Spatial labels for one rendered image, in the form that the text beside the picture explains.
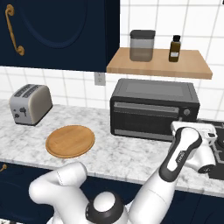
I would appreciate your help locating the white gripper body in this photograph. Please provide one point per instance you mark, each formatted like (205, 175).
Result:
(201, 126)

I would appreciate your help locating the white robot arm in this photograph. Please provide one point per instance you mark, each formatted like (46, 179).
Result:
(154, 195)

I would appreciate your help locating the toaster oven timer knob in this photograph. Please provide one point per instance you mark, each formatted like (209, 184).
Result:
(186, 112)

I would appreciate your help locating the black toaster oven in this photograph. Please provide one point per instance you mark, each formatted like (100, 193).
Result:
(151, 90)

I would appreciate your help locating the toaster oven glass door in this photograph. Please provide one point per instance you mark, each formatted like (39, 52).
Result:
(140, 121)

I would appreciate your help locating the silver two-slot toaster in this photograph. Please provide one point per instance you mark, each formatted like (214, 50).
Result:
(32, 105)

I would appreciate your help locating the navy cupboard door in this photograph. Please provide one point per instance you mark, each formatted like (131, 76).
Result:
(58, 32)

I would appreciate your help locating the black hob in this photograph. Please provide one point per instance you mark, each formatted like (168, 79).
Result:
(218, 145)

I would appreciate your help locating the brown bottle with black cap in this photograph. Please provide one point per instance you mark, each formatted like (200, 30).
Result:
(174, 49)

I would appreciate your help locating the grey jar with dark lid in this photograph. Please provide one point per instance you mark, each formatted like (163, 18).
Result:
(142, 46)

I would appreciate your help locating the round wooden board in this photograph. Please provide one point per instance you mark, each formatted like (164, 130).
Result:
(70, 141)

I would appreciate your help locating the navy base cabinet run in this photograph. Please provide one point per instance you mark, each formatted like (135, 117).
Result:
(17, 192)

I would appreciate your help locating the brass drawer knob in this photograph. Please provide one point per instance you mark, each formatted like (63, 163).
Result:
(3, 167)

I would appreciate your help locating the wooden wall shelf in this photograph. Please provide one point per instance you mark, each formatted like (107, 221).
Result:
(163, 65)

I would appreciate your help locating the grey wall socket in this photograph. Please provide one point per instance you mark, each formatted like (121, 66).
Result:
(99, 78)

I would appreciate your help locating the navy wall cupboard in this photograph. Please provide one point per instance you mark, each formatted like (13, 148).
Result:
(112, 35)

